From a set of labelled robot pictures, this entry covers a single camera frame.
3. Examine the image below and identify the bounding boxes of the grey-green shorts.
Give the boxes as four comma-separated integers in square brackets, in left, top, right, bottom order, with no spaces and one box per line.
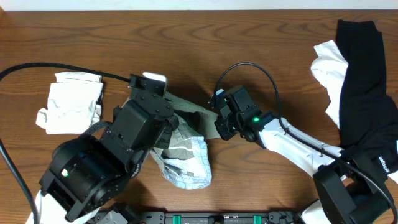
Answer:
[150,92,220,190]

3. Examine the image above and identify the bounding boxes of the left black cable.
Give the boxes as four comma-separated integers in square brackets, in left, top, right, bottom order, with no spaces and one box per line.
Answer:
[0,62,132,224]

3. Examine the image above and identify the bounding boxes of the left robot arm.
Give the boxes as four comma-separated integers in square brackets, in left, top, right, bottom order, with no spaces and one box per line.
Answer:
[39,90,178,223]

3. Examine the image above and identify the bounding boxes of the white garment on right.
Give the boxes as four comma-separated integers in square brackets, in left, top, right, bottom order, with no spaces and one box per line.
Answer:
[310,40,348,129]

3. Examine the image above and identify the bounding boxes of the white folded garment on left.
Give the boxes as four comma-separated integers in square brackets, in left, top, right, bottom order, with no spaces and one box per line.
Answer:
[35,72,104,134]

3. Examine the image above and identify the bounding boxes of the right black cable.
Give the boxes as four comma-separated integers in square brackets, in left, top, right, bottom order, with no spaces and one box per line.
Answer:
[213,62,396,224]

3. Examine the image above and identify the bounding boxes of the black cable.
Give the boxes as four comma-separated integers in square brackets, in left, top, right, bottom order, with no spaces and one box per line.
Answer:
[0,62,132,224]
[213,62,396,224]

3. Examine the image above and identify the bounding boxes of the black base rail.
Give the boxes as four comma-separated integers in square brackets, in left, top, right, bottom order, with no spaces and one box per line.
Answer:
[86,202,299,224]

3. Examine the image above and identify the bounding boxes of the black garment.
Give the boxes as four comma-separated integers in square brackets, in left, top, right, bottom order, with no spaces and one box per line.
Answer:
[336,20,397,175]

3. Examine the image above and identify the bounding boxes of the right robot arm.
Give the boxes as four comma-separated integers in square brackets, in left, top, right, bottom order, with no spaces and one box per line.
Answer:
[209,85,397,223]

